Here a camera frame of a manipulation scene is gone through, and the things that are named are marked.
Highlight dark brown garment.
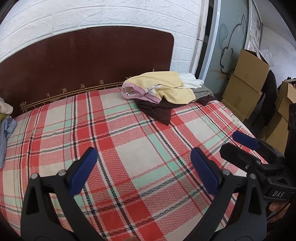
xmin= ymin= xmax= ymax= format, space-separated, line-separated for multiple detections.
xmin=134 ymin=94 xmax=216 ymax=126

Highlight wall poster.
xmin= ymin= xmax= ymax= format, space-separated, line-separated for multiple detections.
xmin=248 ymin=0 xmax=264 ymax=50

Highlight black hanging garment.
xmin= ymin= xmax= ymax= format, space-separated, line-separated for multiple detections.
xmin=245 ymin=70 xmax=278 ymax=139

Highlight light blue knit garment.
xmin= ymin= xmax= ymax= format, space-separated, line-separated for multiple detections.
xmin=0 ymin=116 xmax=17 ymax=169

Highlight large closed cardboard box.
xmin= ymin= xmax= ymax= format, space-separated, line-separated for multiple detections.
xmin=221 ymin=74 xmax=263 ymax=122
xmin=264 ymin=113 xmax=289 ymax=153

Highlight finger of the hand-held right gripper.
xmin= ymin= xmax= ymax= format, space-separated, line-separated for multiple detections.
xmin=232 ymin=131 xmax=286 ymax=163
xmin=219 ymin=143 xmax=273 ymax=181

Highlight dark brown wooden headboard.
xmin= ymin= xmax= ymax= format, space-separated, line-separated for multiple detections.
xmin=0 ymin=28 xmax=175 ymax=117

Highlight open cardboard box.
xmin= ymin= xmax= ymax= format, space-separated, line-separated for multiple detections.
xmin=275 ymin=79 xmax=296 ymax=116
xmin=233 ymin=48 xmax=270 ymax=92

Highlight grey garment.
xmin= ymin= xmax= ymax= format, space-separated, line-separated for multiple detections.
xmin=192 ymin=85 xmax=214 ymax=99

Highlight folded cream garment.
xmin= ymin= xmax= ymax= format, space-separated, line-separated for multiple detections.
xmin=0 ymin=97 xmax=14 ymax=115

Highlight cream yellow sweater pink trim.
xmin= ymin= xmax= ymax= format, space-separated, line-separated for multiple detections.
xmin=121 ymin=71 xmax=195 ymax=105

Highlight clear plastic bag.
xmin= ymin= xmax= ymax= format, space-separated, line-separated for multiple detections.
xmin=258 ymin=47 xmax=274 ymax=67

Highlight red plaid bed sheet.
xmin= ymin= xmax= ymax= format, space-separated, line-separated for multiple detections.
xmin=0 ymin=87 xmax=271 ymax=241

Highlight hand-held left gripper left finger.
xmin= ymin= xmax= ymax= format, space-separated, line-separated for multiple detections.
xmin=20 ymin=147 xmax=104 ymax=241

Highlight white garment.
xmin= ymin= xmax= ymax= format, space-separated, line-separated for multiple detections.
xmin=178 ymin=72 xmax=205 ymax=89

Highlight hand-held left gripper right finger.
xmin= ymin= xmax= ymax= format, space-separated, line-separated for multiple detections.
xmin=180 ymin=148 xmax=269 ymax=241

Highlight person's right hand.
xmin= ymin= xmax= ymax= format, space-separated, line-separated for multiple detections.
xmin=269 ymin=201 xmax=289 ymax=219

